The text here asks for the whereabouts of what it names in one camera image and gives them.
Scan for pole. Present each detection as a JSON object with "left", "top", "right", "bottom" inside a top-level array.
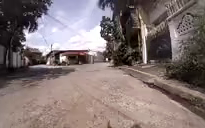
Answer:
[{"left": 49, "top": 43, "right": 54, "bottom": 66}]

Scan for tall trees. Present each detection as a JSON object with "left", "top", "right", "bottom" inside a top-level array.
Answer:
[{"left": 98, "top": 0, "right": 143, "bottom": 67}]

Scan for pale wall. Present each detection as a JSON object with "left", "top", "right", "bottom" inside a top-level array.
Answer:
[{"left": 0, "top": 40, "right": 30, "bottom": 69}]

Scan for concrete kerb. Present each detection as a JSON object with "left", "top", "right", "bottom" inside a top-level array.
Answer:
[{"left": 118, "top": 65, "right": 205, "bottom": 107}]

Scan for raised pavement strip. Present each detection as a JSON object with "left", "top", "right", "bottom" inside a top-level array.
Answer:
[{"left": 123, "top": 63, "right": 205, "bottom": 98}]

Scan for grey cracked concrete road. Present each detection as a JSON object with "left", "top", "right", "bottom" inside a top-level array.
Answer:
[{"left": 0, "top": 62, "right": 205, "bottom": 128}]

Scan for low building with red roof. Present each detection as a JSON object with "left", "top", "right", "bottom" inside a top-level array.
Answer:
[{"left": 45, "top": 49, "right": 95, "bottom": 66}]

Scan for large pale building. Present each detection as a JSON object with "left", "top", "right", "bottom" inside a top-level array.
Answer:
[{"left": 118, "top": 0, "right": 205, "bottom": 65}]

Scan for large dark tree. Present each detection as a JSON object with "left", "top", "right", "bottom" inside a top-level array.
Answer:
[{"left": 0, "top": 0, "right": 53, "bottom": 69}]

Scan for overhead wires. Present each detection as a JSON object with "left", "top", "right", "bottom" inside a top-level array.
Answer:
[{"left": 33, "top": 6, "right": 104, "bottom": 51}]

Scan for green bushes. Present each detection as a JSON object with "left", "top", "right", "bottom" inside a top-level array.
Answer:
[{"left": 164, "top": 9, "right": 205, "bottom": 89}]

